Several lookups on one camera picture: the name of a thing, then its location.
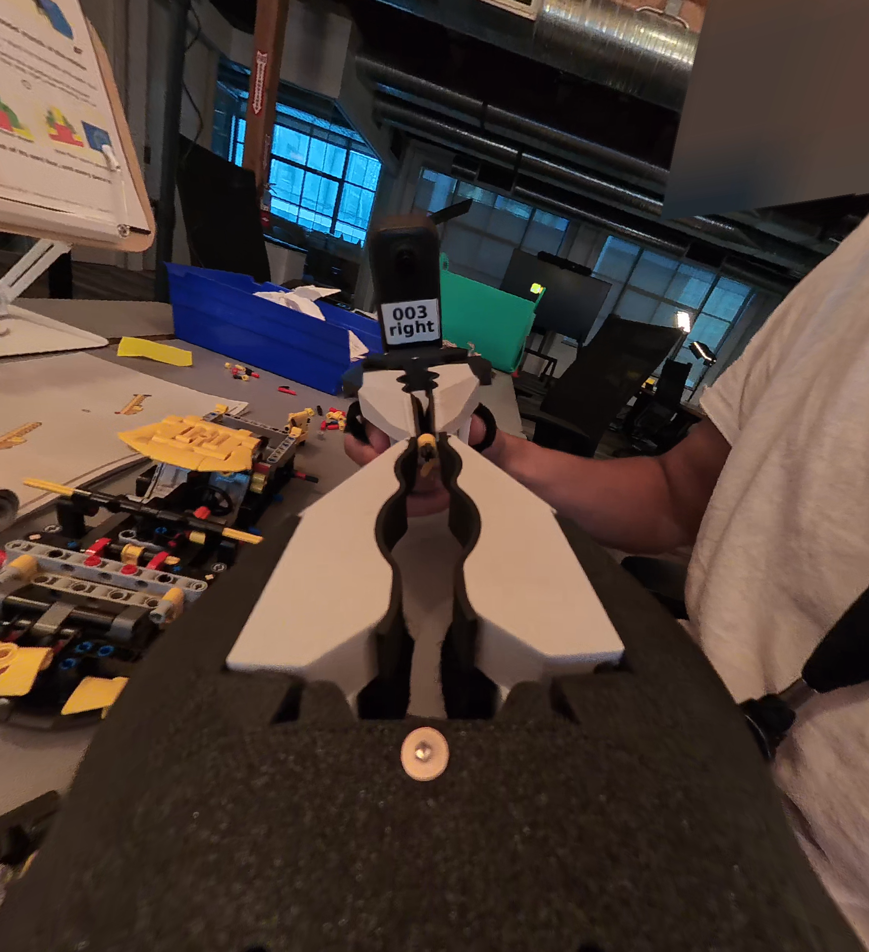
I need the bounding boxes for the person's right forearm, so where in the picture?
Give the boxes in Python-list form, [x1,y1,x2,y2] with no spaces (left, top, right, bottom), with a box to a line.
[490,420,733,555]

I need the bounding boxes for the yellow pointed flat piece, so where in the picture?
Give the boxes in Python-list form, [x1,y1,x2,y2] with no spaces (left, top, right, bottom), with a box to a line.
[60,675,130,719]

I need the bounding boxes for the black lanyard cord clip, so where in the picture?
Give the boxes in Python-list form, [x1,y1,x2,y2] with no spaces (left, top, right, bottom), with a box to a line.
[739,543,869,761]

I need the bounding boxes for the scattered small toy pins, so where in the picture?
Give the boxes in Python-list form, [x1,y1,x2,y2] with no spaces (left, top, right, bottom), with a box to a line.
[225,360,348,434]

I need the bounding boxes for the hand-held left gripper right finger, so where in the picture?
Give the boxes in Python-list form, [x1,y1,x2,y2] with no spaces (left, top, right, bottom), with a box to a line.
[438,433,626,693]

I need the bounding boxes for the large paned window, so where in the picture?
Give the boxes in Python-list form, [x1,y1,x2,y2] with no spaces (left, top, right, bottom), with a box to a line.
[230,115,383,246]

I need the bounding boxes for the black monitor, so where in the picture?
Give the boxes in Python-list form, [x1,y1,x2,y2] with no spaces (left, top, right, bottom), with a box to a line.
[501,249,614,345]
[177,134,272,284]

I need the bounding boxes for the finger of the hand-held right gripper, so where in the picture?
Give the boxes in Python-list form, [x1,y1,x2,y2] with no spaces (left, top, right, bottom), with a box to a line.
[360,368,424,440]
[434,364,480,436]

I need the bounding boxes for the metal ceiling duct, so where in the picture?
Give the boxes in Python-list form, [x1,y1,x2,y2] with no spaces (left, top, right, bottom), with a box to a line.
[531,0,703,113]

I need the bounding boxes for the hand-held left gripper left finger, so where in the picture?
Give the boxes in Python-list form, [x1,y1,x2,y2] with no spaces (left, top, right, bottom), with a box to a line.
[226,437,422,699]

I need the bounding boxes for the green tote bin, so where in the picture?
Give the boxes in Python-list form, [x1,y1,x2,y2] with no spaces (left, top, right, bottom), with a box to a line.
[438,253,547,375]

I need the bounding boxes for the white crumpled paper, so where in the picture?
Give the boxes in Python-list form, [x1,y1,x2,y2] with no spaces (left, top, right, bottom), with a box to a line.
[252,283,370,361]

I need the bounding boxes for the wooden beam red label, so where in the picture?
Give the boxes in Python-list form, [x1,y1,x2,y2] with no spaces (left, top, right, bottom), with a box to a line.
[243,0,290,194]

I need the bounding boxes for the yellow flat sheet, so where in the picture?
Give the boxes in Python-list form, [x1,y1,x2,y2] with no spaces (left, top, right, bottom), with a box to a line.
[116,336,194,368]

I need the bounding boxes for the wooden framed sign board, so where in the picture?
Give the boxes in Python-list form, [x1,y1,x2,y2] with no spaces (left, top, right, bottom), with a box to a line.
[0,0,156,254]

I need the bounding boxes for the blue storage bin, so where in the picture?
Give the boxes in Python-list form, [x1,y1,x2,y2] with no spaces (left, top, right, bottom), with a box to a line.
[165,262,385,397]

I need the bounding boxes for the person's right hand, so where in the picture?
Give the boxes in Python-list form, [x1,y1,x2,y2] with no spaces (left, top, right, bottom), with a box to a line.
[344,424,511,518]

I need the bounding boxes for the white jointed stand arm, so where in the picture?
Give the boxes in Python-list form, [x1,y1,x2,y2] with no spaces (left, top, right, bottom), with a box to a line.
[0,238,72,307]

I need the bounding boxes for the yellow toy car model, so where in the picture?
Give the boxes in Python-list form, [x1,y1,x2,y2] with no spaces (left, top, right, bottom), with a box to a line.
[0,405,316,730]

